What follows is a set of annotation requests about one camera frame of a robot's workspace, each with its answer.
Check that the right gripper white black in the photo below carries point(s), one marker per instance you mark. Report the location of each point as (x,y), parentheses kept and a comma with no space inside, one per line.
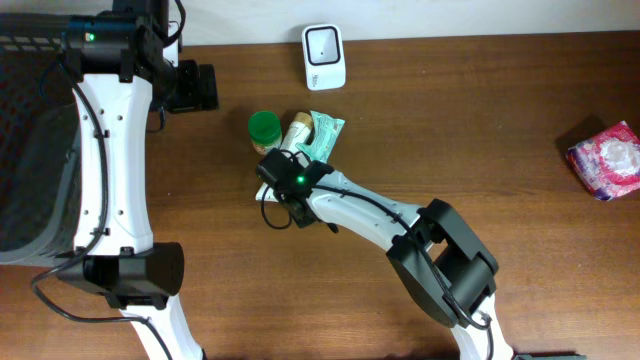
(304,220)

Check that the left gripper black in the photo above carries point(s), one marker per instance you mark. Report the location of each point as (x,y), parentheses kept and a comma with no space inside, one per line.
(194,95)

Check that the white tube package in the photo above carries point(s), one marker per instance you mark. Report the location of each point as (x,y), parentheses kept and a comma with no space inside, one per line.
(298,132)

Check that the green lid jar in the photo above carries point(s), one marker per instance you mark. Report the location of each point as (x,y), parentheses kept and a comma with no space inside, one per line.
(265,131)

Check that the teal pouch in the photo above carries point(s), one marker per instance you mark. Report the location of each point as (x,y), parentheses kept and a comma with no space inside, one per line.
(326,132)

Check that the red purple tissue pack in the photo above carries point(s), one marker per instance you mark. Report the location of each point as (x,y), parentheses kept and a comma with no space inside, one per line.
(607,163)

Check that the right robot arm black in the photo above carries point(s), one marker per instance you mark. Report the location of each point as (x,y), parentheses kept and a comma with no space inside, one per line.
(444,266)

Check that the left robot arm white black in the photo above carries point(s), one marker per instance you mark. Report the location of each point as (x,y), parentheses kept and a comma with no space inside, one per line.
(122,64)

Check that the white barcode scanner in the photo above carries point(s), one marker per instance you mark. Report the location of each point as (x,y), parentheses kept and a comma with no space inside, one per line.
(324,57)

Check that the grey plastic basket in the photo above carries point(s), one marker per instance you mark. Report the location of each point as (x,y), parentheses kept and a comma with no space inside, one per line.
(40,142)

